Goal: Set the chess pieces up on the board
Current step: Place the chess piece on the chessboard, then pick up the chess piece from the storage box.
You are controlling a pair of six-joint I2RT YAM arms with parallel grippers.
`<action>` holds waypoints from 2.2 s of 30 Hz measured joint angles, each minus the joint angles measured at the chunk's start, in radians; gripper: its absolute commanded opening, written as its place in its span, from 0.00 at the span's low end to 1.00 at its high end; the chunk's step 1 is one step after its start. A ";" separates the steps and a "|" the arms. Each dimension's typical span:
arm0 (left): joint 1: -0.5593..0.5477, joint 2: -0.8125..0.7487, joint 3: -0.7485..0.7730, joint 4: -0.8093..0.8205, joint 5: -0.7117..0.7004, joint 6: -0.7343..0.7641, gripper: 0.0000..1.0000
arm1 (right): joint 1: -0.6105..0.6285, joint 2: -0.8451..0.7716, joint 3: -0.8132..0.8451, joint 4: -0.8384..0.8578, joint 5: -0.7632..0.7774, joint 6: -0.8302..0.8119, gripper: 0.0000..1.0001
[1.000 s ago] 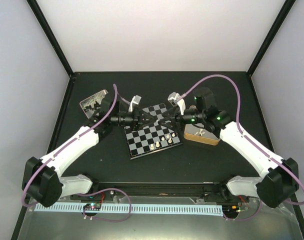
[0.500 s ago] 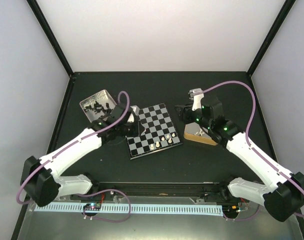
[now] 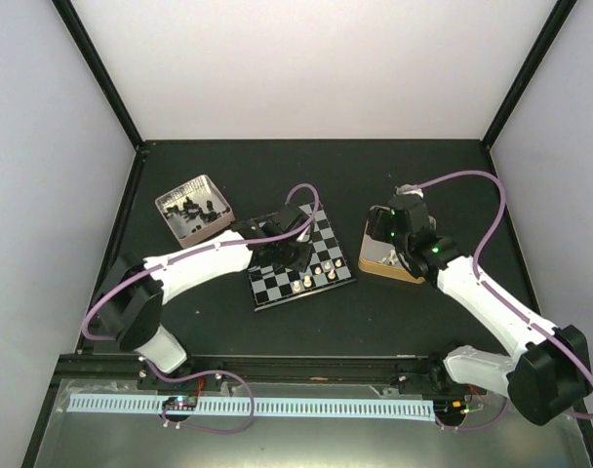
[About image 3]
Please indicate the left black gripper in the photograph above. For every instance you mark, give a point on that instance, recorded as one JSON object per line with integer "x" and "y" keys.
{"x": 301, "y": 262}

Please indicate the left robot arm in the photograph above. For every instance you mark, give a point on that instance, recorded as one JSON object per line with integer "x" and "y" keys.
{"x": 130, "y": 306}

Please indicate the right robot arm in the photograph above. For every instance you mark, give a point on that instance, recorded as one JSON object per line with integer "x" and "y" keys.
{"x": 543, "y": 370}

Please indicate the left small circuit board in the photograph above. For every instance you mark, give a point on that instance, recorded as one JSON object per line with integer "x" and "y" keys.
{"x": 180, "y": 403}

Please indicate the small circuit board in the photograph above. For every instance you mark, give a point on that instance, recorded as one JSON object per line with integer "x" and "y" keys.
{"x": 457, "y": 407}
{"x": 180, "y": 403}

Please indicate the right small circuit board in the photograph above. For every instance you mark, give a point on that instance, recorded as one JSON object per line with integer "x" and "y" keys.
{"x": 457, "y": 407}

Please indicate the black and silver chessboard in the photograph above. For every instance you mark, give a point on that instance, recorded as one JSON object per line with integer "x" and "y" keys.
{"x": 270, "y": 288}

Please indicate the gold tin box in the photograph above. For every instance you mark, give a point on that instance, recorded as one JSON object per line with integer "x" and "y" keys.
{"x": 377, "y": 256}

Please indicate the pink tin box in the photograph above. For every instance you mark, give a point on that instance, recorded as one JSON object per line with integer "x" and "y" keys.
{"x": 195, "y": 211}

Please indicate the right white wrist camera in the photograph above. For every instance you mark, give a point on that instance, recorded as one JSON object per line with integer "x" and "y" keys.
{"x": 409, "y": 189}

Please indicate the light blue slotted cable duct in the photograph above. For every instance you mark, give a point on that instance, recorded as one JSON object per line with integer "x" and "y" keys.
{"x": 259, "y": 407}

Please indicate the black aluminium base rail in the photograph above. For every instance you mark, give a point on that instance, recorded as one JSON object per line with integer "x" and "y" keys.
{"x": 411, "y": 375}

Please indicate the left black frame post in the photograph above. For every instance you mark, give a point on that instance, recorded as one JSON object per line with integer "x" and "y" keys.
{"x": 92, "y": 58}

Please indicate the black frame post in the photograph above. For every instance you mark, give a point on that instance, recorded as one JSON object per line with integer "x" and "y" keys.
{"x": 543, "y": 42}
{"x": 92, "y": 58}

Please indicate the right black frame post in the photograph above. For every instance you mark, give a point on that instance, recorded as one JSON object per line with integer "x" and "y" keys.
{"x": 543, "y": 42}

